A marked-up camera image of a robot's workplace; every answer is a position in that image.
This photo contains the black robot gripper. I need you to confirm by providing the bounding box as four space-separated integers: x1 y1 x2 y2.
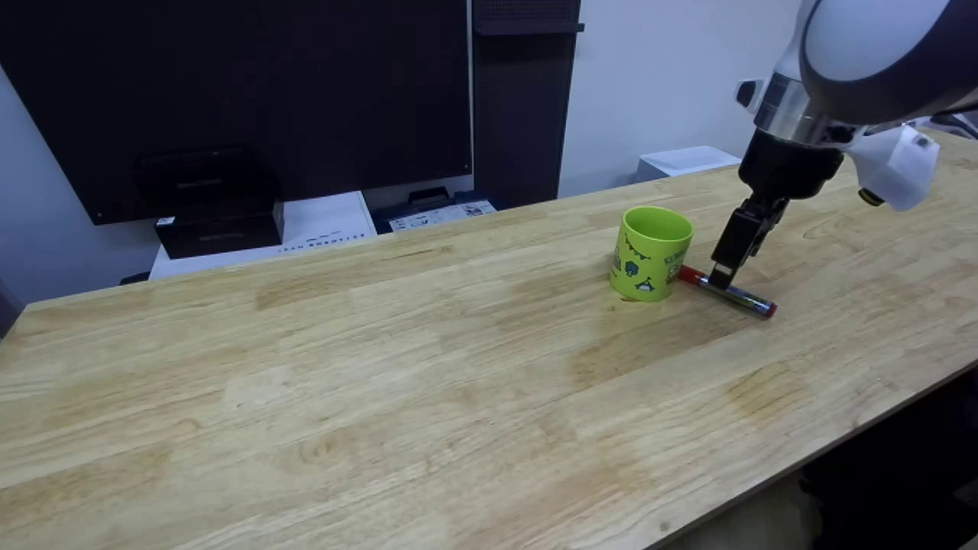
706 124 850 292

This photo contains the red capped black marker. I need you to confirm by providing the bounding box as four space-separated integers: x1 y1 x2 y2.
675 262 780 325

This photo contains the lime green printed mug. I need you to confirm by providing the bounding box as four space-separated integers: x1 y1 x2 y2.
604 206 697 306

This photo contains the white plastic bin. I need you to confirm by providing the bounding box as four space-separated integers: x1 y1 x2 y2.
636 145 746 186

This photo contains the narrow dark tall panel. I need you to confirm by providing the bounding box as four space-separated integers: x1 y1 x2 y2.
468 0 585 213

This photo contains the white box with print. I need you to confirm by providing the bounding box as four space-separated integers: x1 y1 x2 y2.
277 186 382 250

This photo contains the large black panel screen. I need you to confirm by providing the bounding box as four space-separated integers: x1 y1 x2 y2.
0 0 478 229

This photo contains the black box device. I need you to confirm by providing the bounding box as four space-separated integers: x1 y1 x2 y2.
134 145 283 262

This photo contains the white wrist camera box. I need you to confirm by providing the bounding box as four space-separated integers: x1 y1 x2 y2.
839 118 945 213

